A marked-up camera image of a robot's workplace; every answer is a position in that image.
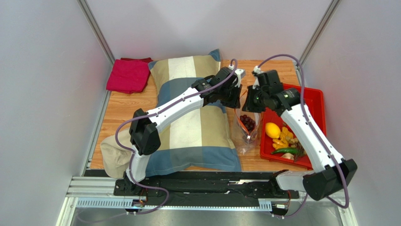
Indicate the red plastic tray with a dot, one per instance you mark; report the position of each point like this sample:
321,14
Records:
314,99

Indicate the clear zip top bag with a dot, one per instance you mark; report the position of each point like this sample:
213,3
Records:
243,140

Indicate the red folded cloth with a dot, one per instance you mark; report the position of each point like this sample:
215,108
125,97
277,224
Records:
129,75

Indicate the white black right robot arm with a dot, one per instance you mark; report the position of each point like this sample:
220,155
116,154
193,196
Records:
331,171

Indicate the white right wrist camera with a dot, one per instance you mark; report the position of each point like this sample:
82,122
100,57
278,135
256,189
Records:
256,71

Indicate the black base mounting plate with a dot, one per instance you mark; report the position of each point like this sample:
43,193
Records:
253,189

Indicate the aluminium frame rail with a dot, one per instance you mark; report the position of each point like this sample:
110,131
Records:
194,198

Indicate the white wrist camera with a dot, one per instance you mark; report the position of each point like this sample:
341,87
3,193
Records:
240,73
256,71

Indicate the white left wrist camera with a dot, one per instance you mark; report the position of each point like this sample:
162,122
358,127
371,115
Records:
240,73

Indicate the white fake garlic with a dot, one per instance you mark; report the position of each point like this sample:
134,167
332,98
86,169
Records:
288,156

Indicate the green fake chili pepper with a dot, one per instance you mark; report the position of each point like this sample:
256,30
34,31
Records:
289,150

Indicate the yellow fake bell pepper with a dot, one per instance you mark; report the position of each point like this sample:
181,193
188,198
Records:
284,139

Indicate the beige fabric hat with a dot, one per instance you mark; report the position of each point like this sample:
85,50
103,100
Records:
115,158

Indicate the striped blue beige pillow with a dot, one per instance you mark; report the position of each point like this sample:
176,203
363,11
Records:
200,138

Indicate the brown fake nut cluster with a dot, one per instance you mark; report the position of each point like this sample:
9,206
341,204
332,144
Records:
295,143

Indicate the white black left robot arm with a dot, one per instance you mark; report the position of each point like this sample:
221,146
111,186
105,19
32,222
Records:
145,127

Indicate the yellow fake lemon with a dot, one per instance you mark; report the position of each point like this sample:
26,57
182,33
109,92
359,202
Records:
272,130

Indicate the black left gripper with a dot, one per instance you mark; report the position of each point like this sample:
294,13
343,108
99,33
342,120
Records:
236,102

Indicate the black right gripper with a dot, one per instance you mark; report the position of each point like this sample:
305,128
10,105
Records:
249,102

